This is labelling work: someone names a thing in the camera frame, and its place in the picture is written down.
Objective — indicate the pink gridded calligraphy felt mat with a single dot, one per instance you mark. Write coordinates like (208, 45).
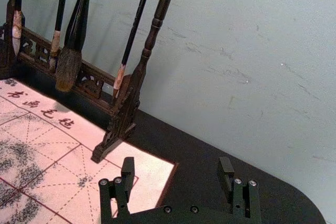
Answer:
(52, 155)

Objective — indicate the thin black calligraphy brush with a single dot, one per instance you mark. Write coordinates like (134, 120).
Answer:
(134, 32)

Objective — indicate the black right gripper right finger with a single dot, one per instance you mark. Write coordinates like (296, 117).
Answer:
(226, 174)

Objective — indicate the calligraphy brush with white tip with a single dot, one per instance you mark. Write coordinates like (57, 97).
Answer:
(16, 32)

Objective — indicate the black table cloth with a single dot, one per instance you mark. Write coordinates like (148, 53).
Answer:
(199, 142)

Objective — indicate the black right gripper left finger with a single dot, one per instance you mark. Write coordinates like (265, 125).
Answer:
(128, 171)

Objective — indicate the dark carved wooden brush rack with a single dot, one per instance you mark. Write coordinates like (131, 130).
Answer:
(147, 48)

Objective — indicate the large brush with grey bristles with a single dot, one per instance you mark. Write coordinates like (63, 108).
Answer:
(74, 32)

